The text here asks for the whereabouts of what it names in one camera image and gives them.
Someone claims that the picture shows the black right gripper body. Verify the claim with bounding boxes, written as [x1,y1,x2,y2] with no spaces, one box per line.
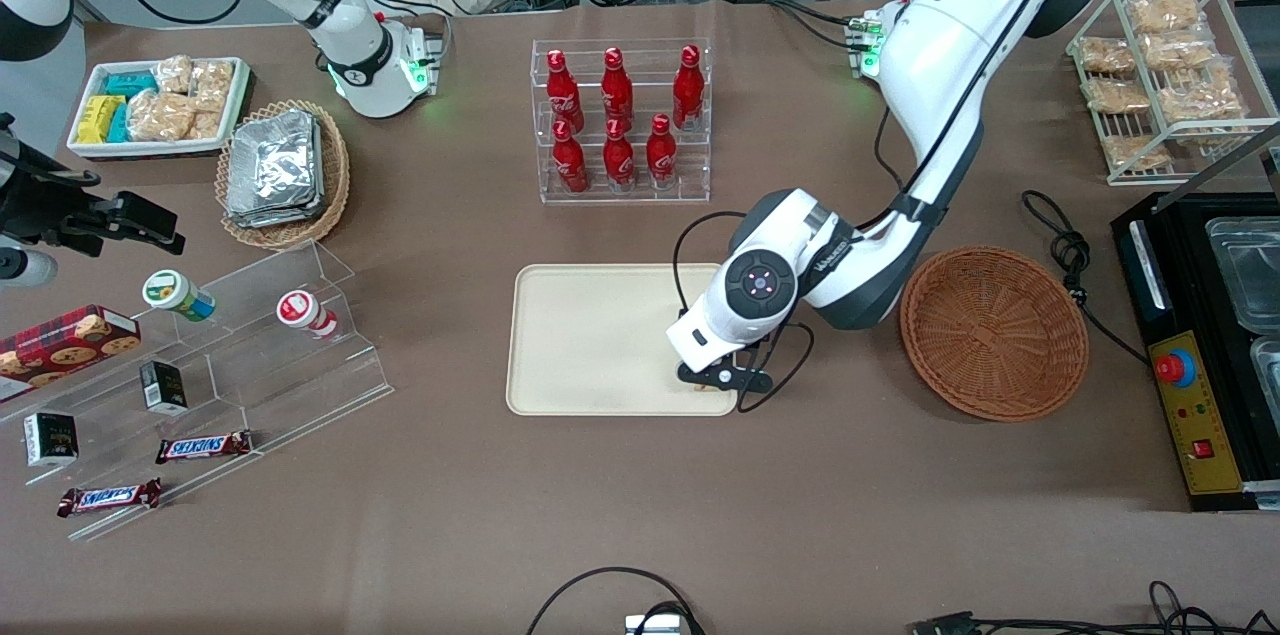
[0,113,123,261]

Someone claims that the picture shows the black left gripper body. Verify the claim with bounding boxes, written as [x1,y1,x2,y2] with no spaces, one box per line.
[677,355,774,395]

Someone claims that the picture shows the white rectangular snack tray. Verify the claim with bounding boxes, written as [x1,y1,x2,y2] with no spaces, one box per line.
[66,56,252,162]

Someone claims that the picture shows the cream plastic tray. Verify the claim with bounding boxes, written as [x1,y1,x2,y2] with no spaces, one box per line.
[505,262,740,417]

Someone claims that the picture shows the oval tan wicker basket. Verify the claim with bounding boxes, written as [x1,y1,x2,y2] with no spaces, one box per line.
[215,99,352,252]

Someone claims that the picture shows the round brown wicker basket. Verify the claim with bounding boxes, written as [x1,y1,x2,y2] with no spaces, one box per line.
[899,245,1091,424]

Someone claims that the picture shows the green lid snack cup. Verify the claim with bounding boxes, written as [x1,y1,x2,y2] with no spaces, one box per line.
[141,269,218,324]

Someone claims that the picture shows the yellow snack pack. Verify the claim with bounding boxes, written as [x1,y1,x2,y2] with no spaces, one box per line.
[76,94,127,145]

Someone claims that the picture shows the silver foil pack stack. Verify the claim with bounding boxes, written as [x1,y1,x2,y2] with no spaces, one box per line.
[224,108,327,230]

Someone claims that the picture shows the red tartan cookie box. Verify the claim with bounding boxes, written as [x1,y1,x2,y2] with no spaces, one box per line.
[0,304,143,406]

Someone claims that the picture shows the small black box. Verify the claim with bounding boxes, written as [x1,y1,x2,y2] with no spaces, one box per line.
[139,359,190,417]
[23,411,80,469]

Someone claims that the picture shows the red lid snack cup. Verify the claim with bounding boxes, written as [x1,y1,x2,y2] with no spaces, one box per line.
[276,289,342,342]

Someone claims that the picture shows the clear acrylic stepped display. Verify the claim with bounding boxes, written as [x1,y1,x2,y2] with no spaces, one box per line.
[0,239,395,543]

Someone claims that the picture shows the clear acrylic bottle rack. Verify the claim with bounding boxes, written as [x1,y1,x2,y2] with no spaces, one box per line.
[530,36,714,206]

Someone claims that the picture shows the brown snickers bar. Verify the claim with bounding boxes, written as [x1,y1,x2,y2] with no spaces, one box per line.
[154,429,254,466]
[56,477,164,519]

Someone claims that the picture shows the red cola bottle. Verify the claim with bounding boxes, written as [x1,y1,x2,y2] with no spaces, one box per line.
[551,120,590,195]
[545,49,585,134]
[602,118,637,193]
[645,113,679,191]
[600,46,634,131]
[672,44,705,132]

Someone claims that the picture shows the red emergency stop button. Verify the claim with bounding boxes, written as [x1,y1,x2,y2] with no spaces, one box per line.
[1154,349,1198,389]

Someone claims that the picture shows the bagged bread snack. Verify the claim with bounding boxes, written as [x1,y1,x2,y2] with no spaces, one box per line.
[1077,36,1137,75]
[1157,79,1245,127]
[1142,31,1218,72]
[1126,0,1203,35]
[1084,77,1153,115]
[1102,134,1173,172]

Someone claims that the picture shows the steel food pan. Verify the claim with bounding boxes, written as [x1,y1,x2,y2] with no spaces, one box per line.
[1249,336,1280,408]
[1204,216,1280,333]

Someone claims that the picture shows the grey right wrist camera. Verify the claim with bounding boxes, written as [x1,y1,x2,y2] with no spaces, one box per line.
[0,247,59,289]

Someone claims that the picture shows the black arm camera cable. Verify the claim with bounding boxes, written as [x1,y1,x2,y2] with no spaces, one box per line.
[671,209,817,415]

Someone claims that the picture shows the black looped cable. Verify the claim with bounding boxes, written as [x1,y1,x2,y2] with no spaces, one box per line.
[525,566,707,635]

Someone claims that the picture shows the black knotted table cable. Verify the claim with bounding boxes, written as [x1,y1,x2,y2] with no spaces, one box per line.
[1021,189,1151,366]

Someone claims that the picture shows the black cable with connector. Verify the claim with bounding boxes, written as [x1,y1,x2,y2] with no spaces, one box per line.
[908,579,1280,635]

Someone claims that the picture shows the white wire rack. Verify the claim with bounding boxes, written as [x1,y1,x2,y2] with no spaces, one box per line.
[1064,0,1280,188]

